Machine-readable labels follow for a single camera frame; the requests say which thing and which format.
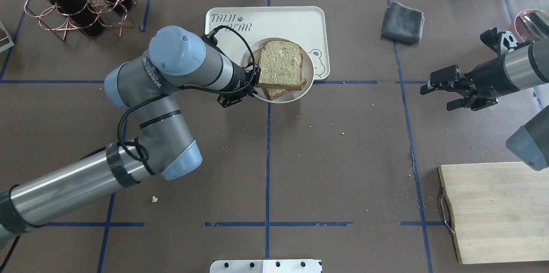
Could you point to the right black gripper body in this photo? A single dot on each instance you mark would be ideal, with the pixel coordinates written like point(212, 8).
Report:
point(486, 76)

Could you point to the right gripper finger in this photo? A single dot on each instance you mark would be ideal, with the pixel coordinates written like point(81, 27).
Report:
point(466, 102)
point(443, 79)

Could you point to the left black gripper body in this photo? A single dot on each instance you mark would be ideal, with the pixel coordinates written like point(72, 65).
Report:
point(239, 80)

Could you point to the white round plate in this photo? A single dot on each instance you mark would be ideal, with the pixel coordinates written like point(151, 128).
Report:
point(307, 71)

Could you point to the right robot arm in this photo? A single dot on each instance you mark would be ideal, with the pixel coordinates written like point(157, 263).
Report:
point(523, 69)

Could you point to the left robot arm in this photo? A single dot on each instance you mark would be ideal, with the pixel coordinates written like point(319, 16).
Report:
point(152, 136)

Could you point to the cream bear tray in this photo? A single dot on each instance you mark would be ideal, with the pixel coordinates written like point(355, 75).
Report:
point(303, 25)

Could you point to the pink bowl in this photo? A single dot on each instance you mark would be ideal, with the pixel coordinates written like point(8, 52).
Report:
point(519, 29)

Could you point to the metal scoop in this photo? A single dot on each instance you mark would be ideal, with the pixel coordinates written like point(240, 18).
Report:
point(538, 23)

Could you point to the grey folded cloth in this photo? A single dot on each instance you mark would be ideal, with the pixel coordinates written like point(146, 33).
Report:
point(403, 23)

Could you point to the wooden cutting board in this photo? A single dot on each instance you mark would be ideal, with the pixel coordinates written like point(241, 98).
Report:
point(499, 211)

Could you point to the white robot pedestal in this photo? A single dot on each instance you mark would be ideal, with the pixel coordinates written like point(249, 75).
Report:
point(267, 266)

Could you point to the white wire cup rack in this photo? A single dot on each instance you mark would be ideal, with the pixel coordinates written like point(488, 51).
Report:
point(6, 41)

